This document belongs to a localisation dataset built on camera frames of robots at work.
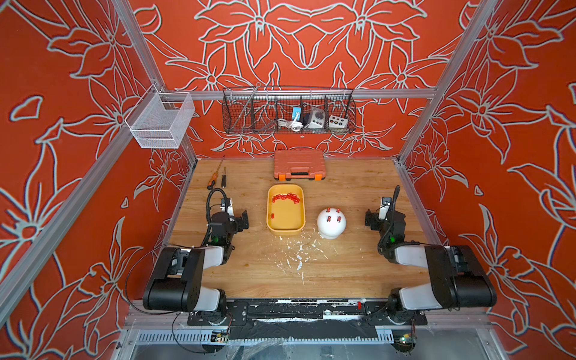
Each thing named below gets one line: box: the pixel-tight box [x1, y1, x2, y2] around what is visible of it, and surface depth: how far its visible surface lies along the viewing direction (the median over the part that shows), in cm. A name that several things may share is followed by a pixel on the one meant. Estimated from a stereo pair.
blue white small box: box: [291, 106, 302, 121], surface depth 85 cm
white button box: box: [328, 114, 349, 129], surface depth 96 cm
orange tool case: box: [273, 149, 327, 181], surface depth 115 cm
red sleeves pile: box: [271, 192, 301, 204], surface depth 106 cm
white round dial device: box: [307, 108, 326, 129], surface depth 93 cm
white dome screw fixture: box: [317, 207, 347, 240], surface depth 87 cm
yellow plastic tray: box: [266, 183, 306, 237], surface depth 101 cm
